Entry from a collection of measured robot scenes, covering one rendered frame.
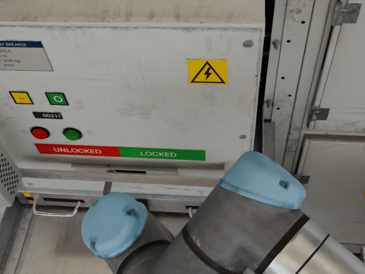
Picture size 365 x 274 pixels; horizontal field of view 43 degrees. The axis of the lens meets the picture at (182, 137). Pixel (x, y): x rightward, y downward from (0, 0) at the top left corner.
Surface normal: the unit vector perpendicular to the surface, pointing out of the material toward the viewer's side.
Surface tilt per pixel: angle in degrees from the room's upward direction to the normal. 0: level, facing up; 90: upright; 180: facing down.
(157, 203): 90
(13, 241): 0
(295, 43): 90
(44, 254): 0
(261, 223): 19
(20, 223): 0
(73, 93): 90
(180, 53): 90
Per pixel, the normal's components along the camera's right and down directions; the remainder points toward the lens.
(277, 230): -0.03, -0.43
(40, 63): -0.10, 0.82
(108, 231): -0.40, -0.55
